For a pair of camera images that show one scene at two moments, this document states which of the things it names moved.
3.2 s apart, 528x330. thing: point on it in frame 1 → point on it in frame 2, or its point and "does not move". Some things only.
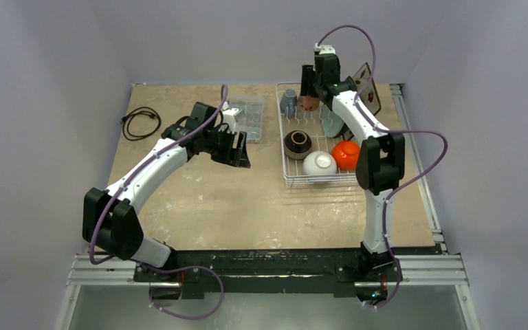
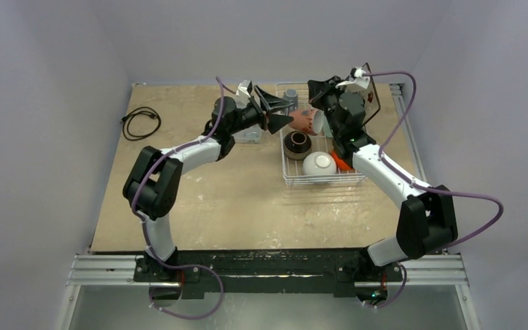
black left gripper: (232, 156) → (269, 103)
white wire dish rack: (307, 144) does not move
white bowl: (319, 162) does not move
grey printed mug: (289, 102) does not move
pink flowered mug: (308, 103) → (303, 120)
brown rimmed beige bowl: (297, 144) does not move
